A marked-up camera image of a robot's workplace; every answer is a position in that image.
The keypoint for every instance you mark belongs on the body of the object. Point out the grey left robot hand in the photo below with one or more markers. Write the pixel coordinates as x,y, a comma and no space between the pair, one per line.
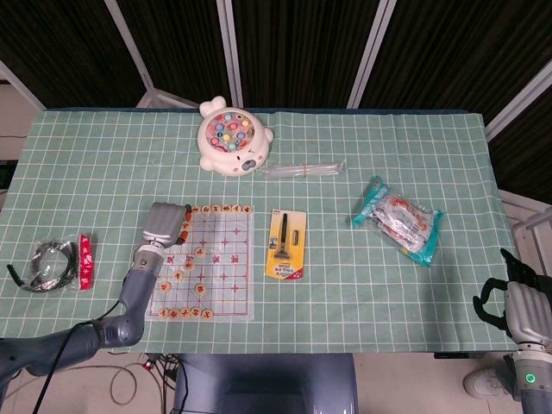
164,222

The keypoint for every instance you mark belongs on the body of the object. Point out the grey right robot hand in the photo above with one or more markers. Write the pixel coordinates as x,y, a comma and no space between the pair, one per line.
526,310

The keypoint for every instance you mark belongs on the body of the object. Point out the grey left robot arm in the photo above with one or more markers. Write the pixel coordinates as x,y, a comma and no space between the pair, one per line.
138,293

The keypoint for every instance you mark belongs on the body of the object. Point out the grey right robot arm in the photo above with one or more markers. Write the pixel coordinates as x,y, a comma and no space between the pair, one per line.
532,384

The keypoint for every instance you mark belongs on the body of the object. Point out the round beige xiangqi piece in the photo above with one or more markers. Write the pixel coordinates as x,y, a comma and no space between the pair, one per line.
246,210
184,311
164,286
196,209
189,263
178,275
206,209
207,313
200,251
226,209
199,289
215,209
173,313
195,311
236,210
164,313

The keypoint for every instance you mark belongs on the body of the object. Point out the white shoe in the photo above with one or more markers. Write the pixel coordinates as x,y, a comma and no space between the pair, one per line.
485,384

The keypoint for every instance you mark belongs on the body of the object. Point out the translucent xiangqi board sheet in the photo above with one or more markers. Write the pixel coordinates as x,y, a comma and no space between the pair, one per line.
228,276

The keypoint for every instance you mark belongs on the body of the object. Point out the white metal rack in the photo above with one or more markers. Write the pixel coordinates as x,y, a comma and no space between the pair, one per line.
528,215

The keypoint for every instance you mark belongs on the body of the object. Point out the white seal fishing toy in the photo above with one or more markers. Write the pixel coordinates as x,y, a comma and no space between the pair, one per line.
233,151

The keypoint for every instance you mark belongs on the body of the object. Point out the yellow carded razor pack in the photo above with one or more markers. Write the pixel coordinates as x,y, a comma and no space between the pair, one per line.
286,267

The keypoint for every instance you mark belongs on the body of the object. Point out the clear plastic tube bundle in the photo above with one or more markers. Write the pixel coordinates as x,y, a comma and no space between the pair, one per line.
284,171

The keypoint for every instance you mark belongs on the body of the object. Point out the red push button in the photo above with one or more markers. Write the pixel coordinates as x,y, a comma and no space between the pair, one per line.
149,365

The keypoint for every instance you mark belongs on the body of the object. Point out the teal silver snack bag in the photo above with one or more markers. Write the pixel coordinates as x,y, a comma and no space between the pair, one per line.
401,220

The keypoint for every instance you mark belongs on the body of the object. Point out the dark screen panel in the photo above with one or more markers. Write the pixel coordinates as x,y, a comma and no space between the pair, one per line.
64,43
181,43
302,43
453,52

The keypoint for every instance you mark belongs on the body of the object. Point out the green checked tablecloth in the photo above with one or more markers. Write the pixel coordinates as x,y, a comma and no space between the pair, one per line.
345,302

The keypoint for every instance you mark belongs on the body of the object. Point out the blue grey robot torso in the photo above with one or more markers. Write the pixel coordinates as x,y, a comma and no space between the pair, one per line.
267,384

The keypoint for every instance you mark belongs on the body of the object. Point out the white screen frame post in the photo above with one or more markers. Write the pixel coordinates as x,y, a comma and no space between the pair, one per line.
371,52
129,47
517,101
230,52
21,84

